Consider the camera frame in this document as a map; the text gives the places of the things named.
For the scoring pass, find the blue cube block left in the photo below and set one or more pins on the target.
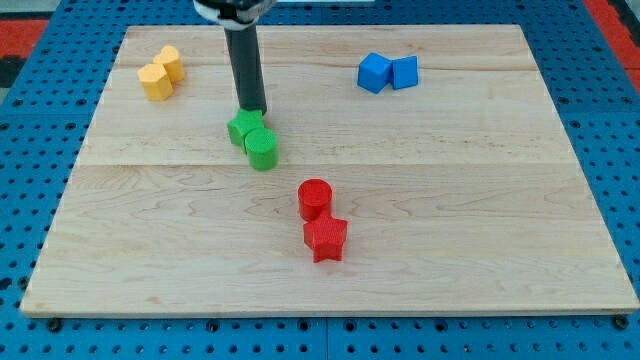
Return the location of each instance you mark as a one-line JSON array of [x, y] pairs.
[[374, 72]]

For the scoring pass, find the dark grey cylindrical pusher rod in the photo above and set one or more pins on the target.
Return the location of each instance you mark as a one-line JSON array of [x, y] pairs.
[[246, 66]]

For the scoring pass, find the yellow hexagon block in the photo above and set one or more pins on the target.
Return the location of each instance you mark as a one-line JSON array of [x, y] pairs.
[[155, 81]]

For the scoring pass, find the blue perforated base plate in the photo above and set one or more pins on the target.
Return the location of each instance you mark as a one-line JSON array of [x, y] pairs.
[[49, 107]]

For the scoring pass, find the light wooden board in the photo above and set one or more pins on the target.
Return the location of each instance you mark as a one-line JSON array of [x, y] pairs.
[[423, 171]]

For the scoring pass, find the black white robot end flange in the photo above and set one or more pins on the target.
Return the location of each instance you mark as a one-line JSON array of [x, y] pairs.
[[235, 15]]

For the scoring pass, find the green cylinder block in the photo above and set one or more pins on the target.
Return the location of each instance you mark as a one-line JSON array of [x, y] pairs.
[[261, 147]]

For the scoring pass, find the red star block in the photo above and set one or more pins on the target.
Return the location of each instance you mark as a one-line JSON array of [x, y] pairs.
[[326, 236]]

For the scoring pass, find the blue cube block right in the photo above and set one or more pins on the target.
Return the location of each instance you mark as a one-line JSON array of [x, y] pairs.
[[405, 72]]

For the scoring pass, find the red cylinder block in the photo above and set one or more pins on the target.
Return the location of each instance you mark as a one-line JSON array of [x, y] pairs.
[[314, 197]]

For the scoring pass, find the yellow heart block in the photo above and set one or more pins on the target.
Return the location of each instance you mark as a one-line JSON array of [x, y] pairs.
[[169, 57]]

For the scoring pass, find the blue cube block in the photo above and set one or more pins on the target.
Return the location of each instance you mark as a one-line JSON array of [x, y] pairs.
[[405, 72], [374, 72]]

